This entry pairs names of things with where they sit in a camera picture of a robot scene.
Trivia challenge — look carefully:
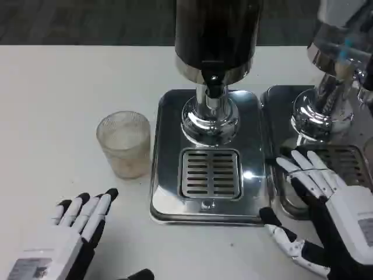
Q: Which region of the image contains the clear tank drink dispenser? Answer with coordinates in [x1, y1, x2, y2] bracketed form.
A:
[290, 0, 373, 146]

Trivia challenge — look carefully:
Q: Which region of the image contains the steel base tray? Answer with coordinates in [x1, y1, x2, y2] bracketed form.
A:
[260, 84, 373, 220]
[149, 89, 270, 226]

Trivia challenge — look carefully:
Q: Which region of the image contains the dark tank drink dispenser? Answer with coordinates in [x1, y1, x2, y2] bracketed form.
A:
[174, 0, 265, 145]

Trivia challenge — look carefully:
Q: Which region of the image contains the slotted steel drip grid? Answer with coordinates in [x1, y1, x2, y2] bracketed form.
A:
[180, 148, 244, 201]
[316, 144, 369, 190]

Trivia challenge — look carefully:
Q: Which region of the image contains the chrome dispenser tap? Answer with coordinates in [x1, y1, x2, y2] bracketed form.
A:
[357, 69, 373, 106]

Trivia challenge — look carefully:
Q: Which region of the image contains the clear ribbed glass cup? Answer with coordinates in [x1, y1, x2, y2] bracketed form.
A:
[96, 110, 152, 180]

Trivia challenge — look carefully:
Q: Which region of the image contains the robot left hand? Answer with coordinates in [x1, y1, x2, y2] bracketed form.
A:
[0, 188, 155, 280]

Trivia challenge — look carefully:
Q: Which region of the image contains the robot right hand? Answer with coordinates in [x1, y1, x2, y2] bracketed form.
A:
[258, 145, 373, 280]

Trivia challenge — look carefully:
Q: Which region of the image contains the black dispenser tap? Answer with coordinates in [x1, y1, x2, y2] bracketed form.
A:
[201, 60, 227, 100]

